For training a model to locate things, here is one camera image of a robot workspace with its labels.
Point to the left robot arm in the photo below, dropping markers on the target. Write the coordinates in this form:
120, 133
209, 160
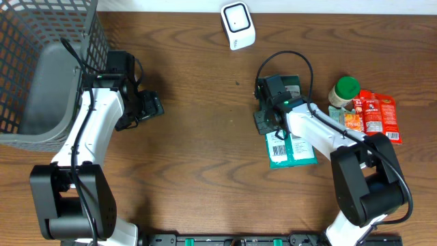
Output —
73, 200

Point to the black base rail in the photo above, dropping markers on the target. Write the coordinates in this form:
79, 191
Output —
257, 240

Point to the green white packet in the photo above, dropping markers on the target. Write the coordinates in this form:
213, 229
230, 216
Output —
284, 152

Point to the red snack packet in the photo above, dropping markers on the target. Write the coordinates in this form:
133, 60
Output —
379, 115

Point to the small orange white carton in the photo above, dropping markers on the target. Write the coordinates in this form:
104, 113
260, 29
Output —
353, 121

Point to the white barcode scanner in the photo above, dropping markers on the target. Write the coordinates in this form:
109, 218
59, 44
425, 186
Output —
238, 25

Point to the light teal wipes pack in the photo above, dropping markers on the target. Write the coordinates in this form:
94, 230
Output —
339, 114

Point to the grey plastic mesh basket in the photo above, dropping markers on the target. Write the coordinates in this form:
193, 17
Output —
41, 81

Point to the narrow red stick packet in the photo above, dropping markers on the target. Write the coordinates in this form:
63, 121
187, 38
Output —
358, 107

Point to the green lid jar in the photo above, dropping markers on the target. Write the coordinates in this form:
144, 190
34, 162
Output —
345, 90

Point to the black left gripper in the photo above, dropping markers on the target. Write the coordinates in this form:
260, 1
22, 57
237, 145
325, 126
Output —
151, 104

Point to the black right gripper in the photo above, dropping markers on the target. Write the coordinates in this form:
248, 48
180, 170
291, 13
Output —
262, 128

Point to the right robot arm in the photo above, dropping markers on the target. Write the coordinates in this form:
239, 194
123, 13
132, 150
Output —
369, 184

